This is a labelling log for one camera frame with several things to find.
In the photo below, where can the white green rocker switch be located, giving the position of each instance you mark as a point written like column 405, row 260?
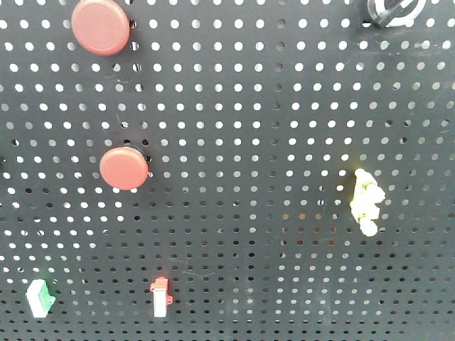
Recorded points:
column 39, row 299

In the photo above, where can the upper red mushroom button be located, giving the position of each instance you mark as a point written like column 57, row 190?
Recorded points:
column 100, row 26

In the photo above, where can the white red rocker switch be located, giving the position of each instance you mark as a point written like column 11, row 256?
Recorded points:
column 161, row 298

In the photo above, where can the black perforated pegboard panel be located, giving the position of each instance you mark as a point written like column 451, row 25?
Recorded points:
column 253, row 117

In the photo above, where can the yellow toggle switch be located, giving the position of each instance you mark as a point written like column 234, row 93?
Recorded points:
column 366, row 195

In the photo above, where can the lower red mushroom button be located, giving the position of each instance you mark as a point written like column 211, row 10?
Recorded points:
column 124, row 168

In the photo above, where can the red mushroom button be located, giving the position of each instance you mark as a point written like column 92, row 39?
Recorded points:
column 124, row 168
column 100, row 26

